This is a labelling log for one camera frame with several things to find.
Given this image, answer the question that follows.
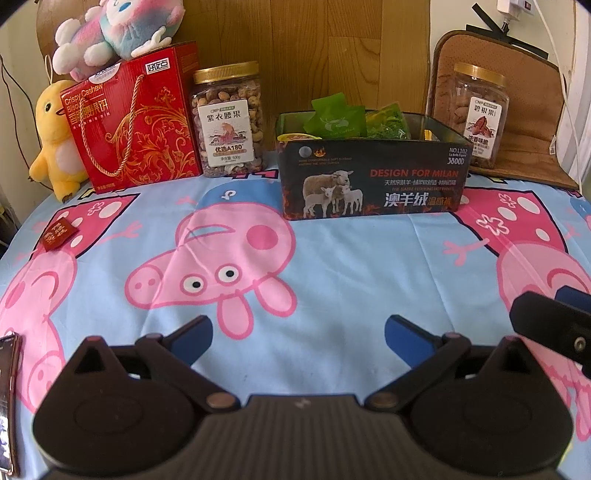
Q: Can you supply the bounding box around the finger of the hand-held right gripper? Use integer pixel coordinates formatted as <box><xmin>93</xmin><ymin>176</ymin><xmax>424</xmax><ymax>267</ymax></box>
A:
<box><xmin>510</xmin><ymin>292</ymin><xmax>591</xmax><ymax>365</ymax></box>
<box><xmin>554</xmin><ymin>286</ymin><xmax>591</xmax><ymax>315</ymax></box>

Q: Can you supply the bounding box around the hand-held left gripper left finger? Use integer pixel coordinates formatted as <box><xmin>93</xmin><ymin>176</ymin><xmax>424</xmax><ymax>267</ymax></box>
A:
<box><xmin>74</xmin><ymin>315</ymin><xmax>241</xmax><ymax>414</ymax></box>

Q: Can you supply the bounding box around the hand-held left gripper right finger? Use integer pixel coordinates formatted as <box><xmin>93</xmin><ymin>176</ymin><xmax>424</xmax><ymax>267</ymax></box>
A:
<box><xmin>367</xmin><ymin>315</ymin><xmax>539</xmax><ymax>411</ymax></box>

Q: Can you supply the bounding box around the black printed box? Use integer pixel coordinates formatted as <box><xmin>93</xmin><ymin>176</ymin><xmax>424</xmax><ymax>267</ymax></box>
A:
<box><xmin>276</xmin><ymin>109</ymin><xmax>469</xmax><ymax>221</ymax></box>

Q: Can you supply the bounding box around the green pickle snack packet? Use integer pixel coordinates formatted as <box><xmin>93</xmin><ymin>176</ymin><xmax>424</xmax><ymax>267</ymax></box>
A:
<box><xmin>366</xmin><ymin>102</ymin><xmax>413</xmax><ymax>140</ymax></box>

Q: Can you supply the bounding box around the light green pouch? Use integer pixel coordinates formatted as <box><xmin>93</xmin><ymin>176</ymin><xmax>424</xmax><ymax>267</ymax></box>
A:
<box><xmin>302</xmin><ymin>92</ymin><xmax>366</xmax><ymax>139</ymax></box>

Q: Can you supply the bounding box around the pig printed blue blanket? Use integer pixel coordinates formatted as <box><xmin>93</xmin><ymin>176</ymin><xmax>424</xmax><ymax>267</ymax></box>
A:
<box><xmin>0</xmin><ymin>168</ymin><xmax>591</xmax><ymax>480</ymax></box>

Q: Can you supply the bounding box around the small red packet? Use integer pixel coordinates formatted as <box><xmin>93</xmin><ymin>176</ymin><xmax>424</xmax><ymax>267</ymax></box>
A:
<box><xmin>38</xmin><ymin>219</ymin><xmax>78</xmax><ymax>251</ymax></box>

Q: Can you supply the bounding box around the brown seat cushion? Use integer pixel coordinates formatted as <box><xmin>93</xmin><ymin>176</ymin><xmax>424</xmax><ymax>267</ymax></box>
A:
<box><xmin>427</xmin><ymin>30</ymin><xmax>580</xmax><ymax>192</ymax></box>

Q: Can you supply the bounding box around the dark packet at left edge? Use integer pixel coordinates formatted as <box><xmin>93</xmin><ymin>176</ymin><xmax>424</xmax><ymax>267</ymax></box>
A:
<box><xmin>0</xmin><ymin>332</ymin><xmax>23</xmax><ymax>477</ymax></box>

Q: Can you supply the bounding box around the pecan jar with gold lid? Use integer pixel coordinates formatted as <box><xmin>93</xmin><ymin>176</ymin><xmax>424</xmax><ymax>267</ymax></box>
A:
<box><xmin>450</xmin><ymin>62</ymin><xmax>511</xmax><ymax>169</ymax></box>

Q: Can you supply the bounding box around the frosted glass sliding door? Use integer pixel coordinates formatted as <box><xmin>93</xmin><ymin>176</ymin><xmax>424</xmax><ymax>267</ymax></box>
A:
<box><xmin>566</xmin><ymin>0</ymin><xmax>591</xmax><ymax>185</ymax></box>

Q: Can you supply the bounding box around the red gift box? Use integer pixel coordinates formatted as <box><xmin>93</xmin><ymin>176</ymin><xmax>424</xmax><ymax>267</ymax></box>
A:
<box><xmin>60</xmin><ymin>41</ymin><xmax>204</xmax><ymax>193</ymax></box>

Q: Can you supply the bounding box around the cashew jar with gold lid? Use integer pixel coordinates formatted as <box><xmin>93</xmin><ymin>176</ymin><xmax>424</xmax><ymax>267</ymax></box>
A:
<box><xmin>191</xmin><ymin>61</ymin><xmax>265</xmax><ymax>178</ymax></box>

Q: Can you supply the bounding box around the yellow duck plush toy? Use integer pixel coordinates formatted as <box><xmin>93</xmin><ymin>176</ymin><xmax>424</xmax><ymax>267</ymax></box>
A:
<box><xmin>28</xmin><ymin>79</ymin><xmax>90</xmax><ymax>204</ymax></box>

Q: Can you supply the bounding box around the long black tape strip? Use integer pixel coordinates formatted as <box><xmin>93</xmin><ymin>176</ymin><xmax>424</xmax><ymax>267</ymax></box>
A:
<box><xmin>478</xmin><ymin>25</ymin><xmax>550</xmax><ymax>47</ymax></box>

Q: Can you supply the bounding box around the diagonal black tape strip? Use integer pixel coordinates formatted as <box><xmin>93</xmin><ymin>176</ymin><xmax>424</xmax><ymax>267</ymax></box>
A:
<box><xmin>471</xmin><ymin>4</ymin><xmax>498</xmax><ymax>29</ymax></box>

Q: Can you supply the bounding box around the white power adapter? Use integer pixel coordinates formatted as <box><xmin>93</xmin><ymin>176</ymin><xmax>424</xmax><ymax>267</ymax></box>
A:
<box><xmin>496</xmin><ymin>0</ymin><xmax>536</xmax><ymax>21</ymax></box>

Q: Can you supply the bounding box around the wooden board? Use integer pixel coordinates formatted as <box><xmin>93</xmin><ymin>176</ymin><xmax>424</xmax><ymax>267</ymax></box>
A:
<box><xmin>36</xmin><ymin>0</ymin><xmax>432</xmax><ymax>185</ymax></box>

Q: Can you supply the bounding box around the pink and blue plush toy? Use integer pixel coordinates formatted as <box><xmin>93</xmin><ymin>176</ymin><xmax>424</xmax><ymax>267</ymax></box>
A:
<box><xmin>52</xmin><ymin>0</ymin><xmax>186</xmax><ymax>83</ymax></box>

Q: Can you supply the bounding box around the white cable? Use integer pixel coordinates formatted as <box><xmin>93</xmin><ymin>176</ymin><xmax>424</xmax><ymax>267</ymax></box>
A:
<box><xmin>536</xmin><ymin>0</ymin><xmax>589</xmax><ymax>178</ymax></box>

